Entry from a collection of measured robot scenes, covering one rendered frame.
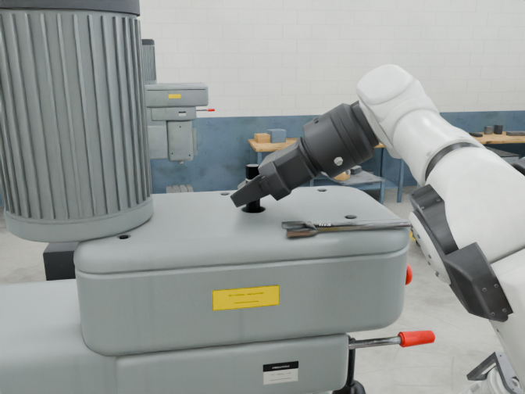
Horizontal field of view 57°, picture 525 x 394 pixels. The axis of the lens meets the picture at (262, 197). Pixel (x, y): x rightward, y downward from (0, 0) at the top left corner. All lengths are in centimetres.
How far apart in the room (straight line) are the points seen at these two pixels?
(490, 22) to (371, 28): 192
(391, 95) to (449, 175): 17
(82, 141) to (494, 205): 46
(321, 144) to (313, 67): 682
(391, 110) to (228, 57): 667
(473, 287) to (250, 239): 29
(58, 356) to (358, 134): 50
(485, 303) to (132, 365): 46
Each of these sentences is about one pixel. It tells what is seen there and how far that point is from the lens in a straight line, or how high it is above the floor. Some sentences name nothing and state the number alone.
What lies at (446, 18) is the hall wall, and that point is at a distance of 829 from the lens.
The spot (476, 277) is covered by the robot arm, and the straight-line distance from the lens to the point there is 46.
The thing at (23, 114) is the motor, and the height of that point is 205.
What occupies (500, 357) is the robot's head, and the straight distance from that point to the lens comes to 82.
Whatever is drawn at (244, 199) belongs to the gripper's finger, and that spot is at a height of 191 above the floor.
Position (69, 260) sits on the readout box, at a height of 170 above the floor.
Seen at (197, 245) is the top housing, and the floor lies 189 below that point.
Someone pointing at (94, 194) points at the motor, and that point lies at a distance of 64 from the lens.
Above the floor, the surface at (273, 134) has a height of 100.
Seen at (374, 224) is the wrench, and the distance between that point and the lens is 68.
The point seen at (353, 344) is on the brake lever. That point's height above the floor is 170.
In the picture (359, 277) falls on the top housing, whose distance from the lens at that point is 68.
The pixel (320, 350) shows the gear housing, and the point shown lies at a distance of 74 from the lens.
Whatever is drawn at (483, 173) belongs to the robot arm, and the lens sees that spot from 48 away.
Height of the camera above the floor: 212
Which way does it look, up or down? 17 degrees down
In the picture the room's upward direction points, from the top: straight up
